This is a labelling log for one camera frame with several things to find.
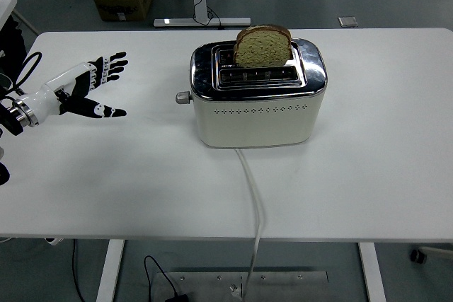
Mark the black cable with power adapter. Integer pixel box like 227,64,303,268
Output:
143,255,190,302

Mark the chair base with black caster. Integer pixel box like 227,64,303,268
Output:
410,245,453,265

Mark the white side table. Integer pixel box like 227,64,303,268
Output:
0,0,40,36

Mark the black ribbed equipment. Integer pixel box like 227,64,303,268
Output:
0,15,28,91

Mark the white toaster power cord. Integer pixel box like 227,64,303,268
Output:
234,148,265,291

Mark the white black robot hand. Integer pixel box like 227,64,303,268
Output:
26,51,129,124

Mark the white table leg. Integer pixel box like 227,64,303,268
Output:
357,242,387,302
96,239,125,302

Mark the brown bread slice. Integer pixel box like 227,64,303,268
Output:
233,25,294,69

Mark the brown cardboard box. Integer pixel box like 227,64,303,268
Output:
93,0,154,22

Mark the thin black hanging cable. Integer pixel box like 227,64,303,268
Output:
71,239,86,302

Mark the cream chrome two-slot toaster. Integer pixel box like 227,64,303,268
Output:
176,37,328,149

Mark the grey metal plate with screws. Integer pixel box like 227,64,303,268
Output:
155,271,329,302

